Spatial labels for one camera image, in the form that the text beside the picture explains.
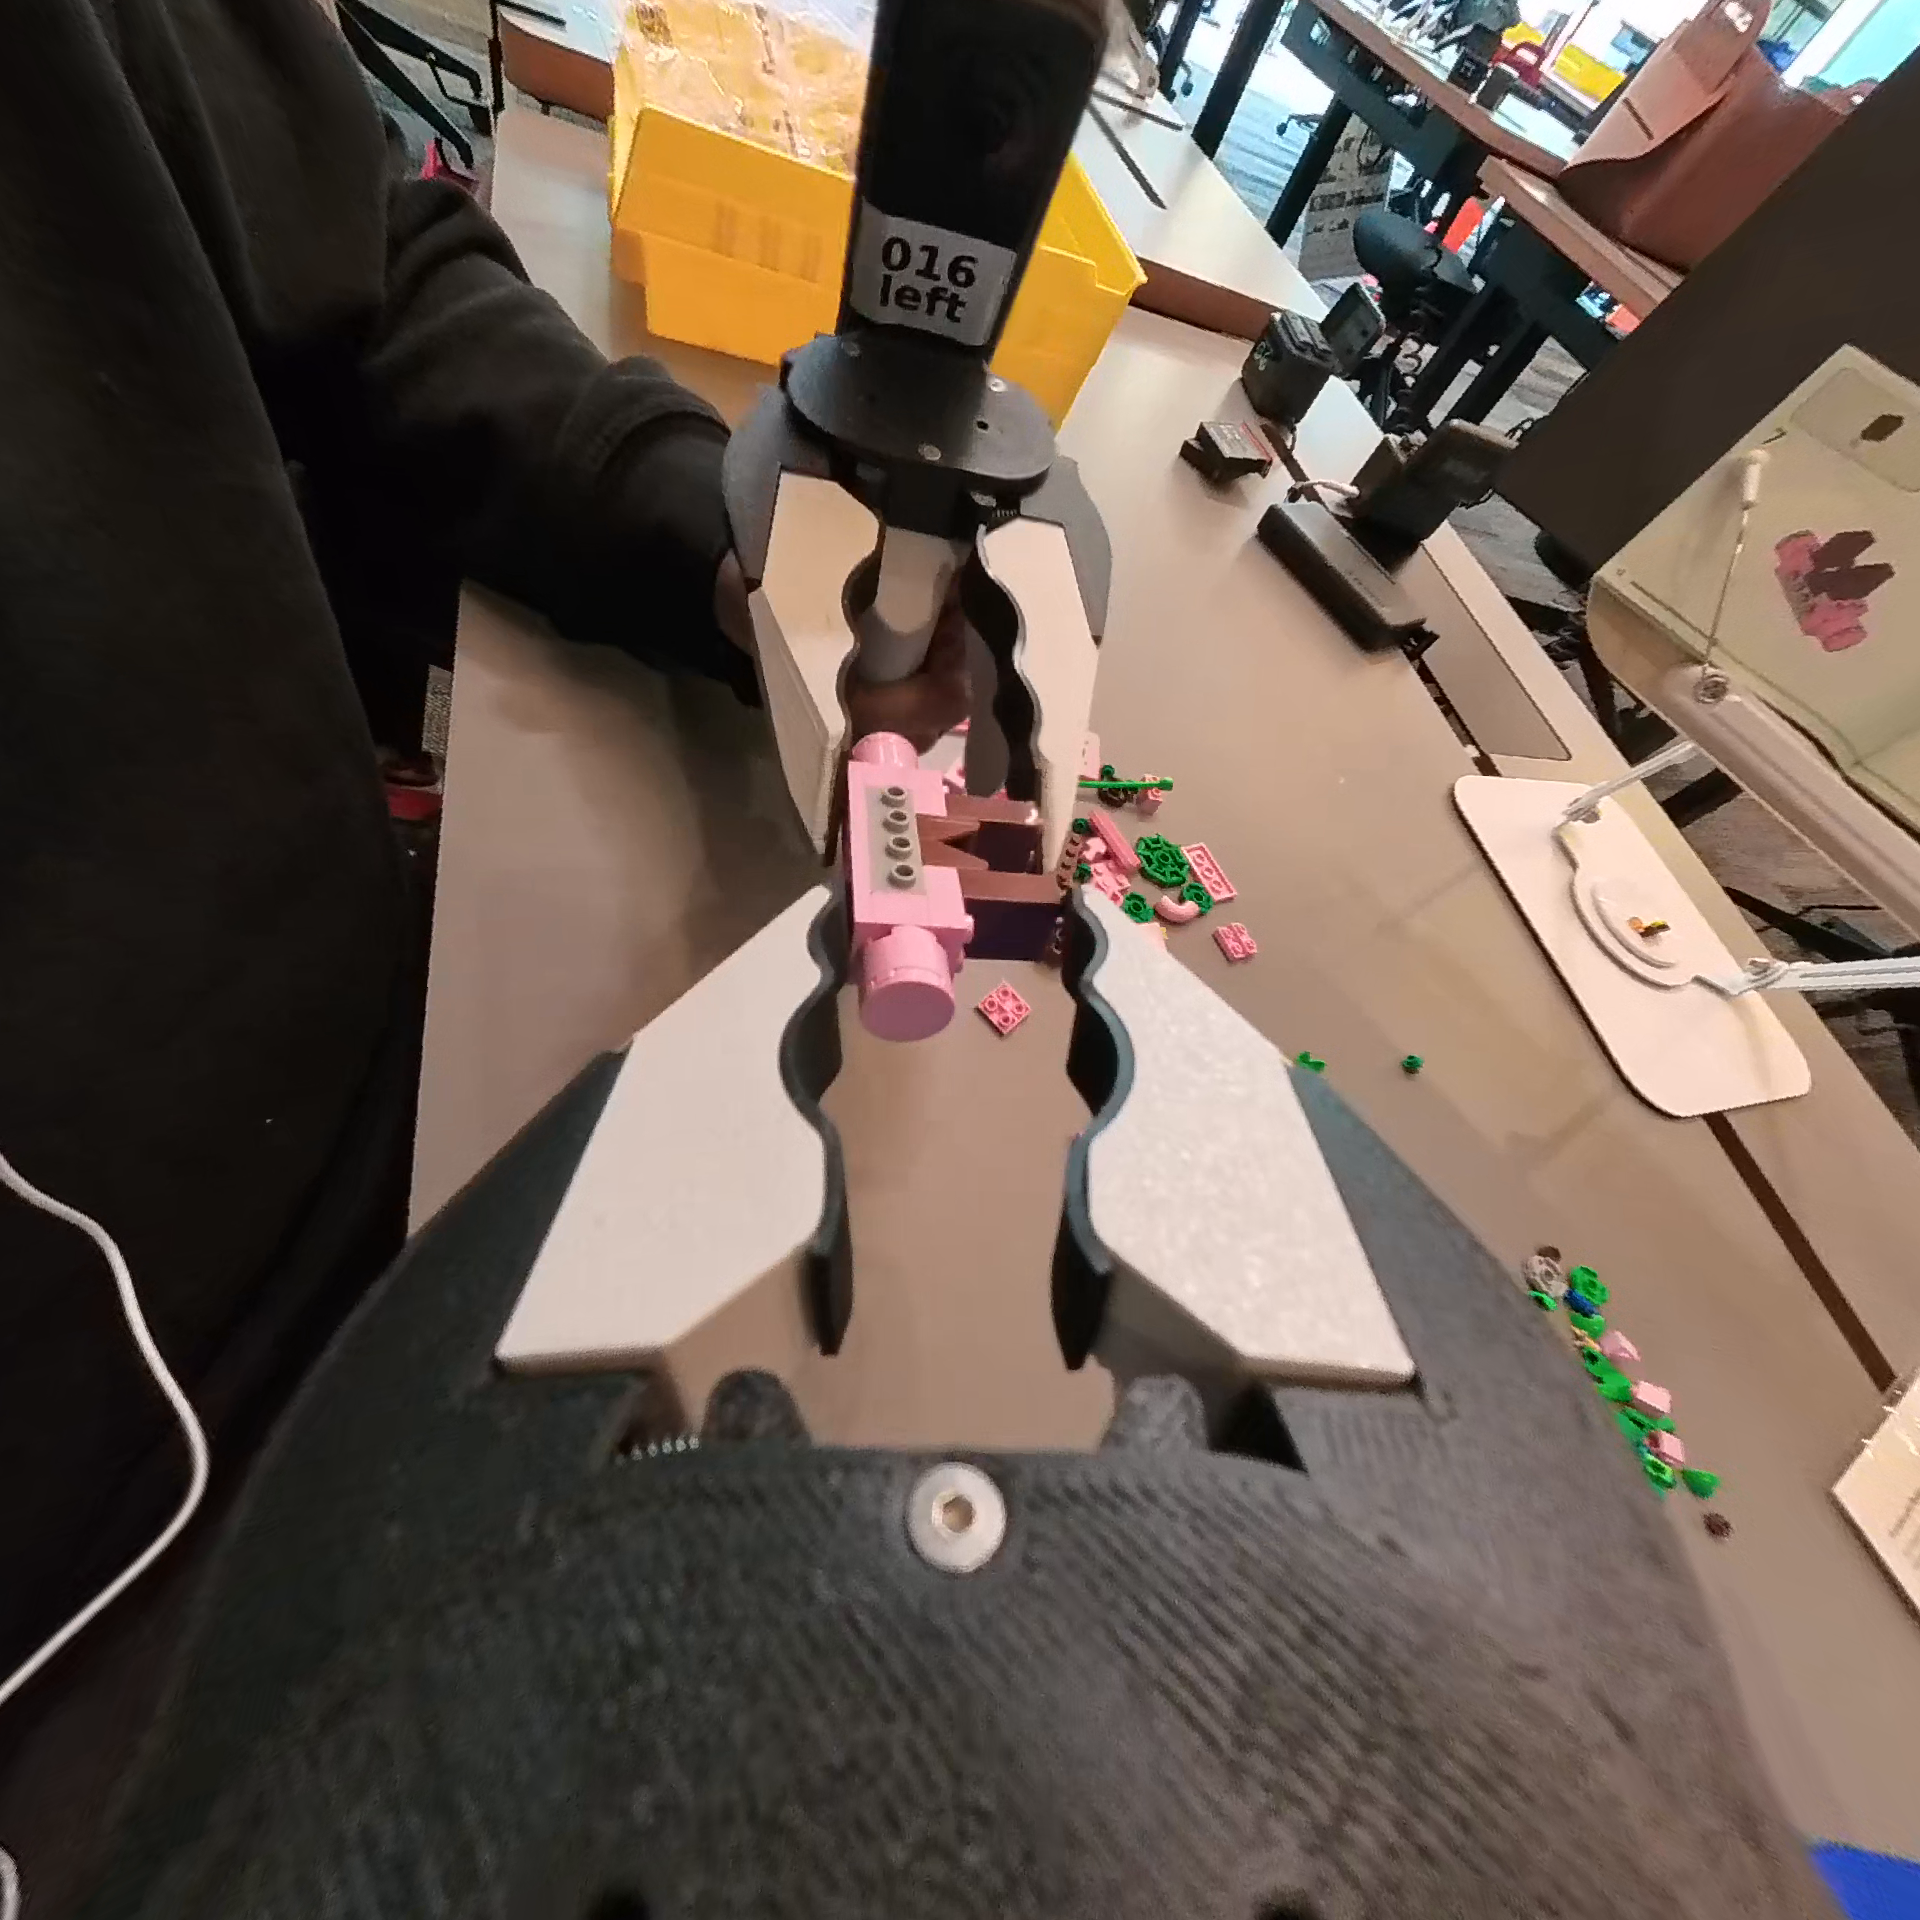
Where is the pink and brown brick assembly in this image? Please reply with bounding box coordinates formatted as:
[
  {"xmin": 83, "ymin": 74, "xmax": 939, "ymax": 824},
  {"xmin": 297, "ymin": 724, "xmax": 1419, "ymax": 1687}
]
[{"xmin": 841, "ymin": 729, "xmax": 1091, "ymax": 1047}]

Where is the yellow plastic bin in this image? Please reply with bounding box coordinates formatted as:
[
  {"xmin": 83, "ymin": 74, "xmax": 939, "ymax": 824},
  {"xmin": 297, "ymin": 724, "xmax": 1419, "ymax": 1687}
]
[{"xmin": 607, "ymin": 0, "xmax": 1148, "ymax": 430}]

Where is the person's left hand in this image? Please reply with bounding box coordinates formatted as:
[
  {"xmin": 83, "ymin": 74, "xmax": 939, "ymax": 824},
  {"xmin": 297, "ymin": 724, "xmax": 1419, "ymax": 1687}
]
[{"xmin": 845, "ymin": 592, "xmax": 979, "ymax": 750}]

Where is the white instruction booklet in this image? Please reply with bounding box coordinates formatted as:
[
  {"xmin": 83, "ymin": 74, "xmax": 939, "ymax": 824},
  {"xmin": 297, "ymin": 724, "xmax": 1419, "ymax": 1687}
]
[{"xmin": 1587, "ymin": 342, "xmax": 1920, "ymax": 841}]

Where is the small heap of mixed pieces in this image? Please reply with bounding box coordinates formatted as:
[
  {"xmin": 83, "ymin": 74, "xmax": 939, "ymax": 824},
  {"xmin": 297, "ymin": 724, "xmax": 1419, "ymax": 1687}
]
[{"xmin": 1521, "ymin": 1242, "xmax": 1733, "ymax": 1539}]

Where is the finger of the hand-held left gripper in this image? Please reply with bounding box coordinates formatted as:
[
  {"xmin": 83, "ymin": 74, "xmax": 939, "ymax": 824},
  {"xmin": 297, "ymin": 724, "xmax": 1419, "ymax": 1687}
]
[
  {"xmin": 745, "ymin": 467, "xmax": 892, "ymax": 865},
  {"xmin": 958, "ymin": 505, "xmax": 1109, "ymax": 845}
]

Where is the white paper sheet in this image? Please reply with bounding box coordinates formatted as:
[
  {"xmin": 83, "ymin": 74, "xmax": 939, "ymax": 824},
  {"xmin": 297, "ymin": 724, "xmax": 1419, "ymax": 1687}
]
[{"xmin": 1828, "ymin": 1367, "xmax": 1920, "ymax": 1619}]

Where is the black rectangular power bank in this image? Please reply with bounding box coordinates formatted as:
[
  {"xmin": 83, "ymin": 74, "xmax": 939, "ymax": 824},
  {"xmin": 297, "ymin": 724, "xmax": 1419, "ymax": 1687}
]
[{"xmin": 1257, "ymin": 498, "xmax": 1430, "ymax": 651}]

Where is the long wooden desk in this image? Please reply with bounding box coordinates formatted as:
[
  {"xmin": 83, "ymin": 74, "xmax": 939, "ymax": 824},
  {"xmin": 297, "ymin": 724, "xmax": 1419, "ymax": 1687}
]
[{"xmin": 1192, "ymin": 0, "xmax": 1688, "ymax": 452}]

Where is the pile of pink green bricks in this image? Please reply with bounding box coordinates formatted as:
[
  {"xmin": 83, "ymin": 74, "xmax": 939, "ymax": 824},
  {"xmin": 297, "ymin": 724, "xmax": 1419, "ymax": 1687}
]
[{"xmin": 1070, "ymin": 729, "xmax": 1262, "ymax": 965}]

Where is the person's left forearm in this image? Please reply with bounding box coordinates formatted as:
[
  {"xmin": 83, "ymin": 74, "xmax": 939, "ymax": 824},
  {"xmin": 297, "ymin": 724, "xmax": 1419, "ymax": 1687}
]
[{"xmin": 354, "ymin": 176, "xmax": 751, "ymax": 707}]

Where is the black handheld device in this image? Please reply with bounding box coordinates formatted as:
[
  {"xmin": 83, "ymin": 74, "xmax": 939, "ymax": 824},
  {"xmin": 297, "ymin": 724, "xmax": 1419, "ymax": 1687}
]
[{"xmin": 1349, "ymin": 421, "xmax": 1521, "ymax": 568}]

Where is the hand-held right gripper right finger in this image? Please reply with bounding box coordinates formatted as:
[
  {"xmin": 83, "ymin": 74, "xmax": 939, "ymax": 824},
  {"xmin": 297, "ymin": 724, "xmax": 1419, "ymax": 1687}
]
[{"xmin": 1050, "ymin": 882, "xmax": 1424, "ymax": 1388}]

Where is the thin metal rod with ring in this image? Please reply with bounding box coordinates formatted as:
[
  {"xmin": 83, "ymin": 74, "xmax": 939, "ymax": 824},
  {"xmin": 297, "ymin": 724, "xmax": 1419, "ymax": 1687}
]
[{"xmin": 1690, "ymin": 447, "xmax": 1775, "ymax": 707}]

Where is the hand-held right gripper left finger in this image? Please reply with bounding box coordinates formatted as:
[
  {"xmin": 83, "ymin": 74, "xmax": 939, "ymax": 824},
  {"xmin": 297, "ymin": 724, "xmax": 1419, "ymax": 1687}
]
[{"xmin": 494, "ymin": 882, "xmax": 856, "ymax": 1379}]

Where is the clear bag of yellow parts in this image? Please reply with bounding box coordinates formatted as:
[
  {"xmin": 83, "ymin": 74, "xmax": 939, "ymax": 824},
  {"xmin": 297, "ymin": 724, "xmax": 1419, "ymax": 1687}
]
[{"xmin": 619, "ymin": 0, "xmax": 887, "ymax": 168}]

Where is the person's black clothed body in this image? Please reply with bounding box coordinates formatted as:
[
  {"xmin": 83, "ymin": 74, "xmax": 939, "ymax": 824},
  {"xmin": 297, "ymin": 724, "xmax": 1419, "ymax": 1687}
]
[{"xmin": 0, "ymin": 0, "xmax": 467, "ymax": 1727}]

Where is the black office chair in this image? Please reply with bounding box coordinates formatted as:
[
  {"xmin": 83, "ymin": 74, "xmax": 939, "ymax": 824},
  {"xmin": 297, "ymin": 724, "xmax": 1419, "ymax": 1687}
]
[{"xmin": 1349, "ymin": 207, "xmax": 1488, "ymax": 436}]

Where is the black charger block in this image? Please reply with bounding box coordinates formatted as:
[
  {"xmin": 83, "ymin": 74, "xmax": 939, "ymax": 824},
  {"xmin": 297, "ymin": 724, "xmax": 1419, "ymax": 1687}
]
[{"xmin": 1241, "ymin": 309, "xmax": 1338, "ymax": 425}]

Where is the white stand with metal arms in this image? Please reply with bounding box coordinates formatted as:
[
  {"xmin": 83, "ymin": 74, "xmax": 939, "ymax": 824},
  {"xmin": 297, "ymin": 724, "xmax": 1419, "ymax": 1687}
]
[{"xmin": 1454, "ymin": 736, "xmax": 1920, "ymax": 1123}]

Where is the blue plastic bin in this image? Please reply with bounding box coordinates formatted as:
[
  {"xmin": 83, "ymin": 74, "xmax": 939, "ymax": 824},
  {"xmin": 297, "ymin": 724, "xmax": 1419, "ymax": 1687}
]
[{"xmin": 1807, "ymin": 1837, "xmax": 1920, "ymax": 1920}]

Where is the brown tote bag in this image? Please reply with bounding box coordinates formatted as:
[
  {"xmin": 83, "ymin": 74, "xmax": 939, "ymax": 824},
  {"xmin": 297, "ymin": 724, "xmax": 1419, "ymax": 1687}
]
[{"xmin": 1559, "ymin": 0, "xmax": 1881, "ymax": 275}]

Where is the dark divider panel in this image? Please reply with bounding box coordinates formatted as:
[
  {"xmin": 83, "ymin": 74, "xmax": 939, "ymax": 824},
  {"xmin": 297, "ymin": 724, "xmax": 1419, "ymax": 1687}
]
[{"xmin": 1500, "ymin": 59, "xmax": 1920, "ymax": 589}]

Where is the white cable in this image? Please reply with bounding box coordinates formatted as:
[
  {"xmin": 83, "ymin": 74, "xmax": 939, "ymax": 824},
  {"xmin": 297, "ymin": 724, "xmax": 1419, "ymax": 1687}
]
[{"xmin": 0, "ymin": 1151, "xmax": 211, "ymax": 1712}]

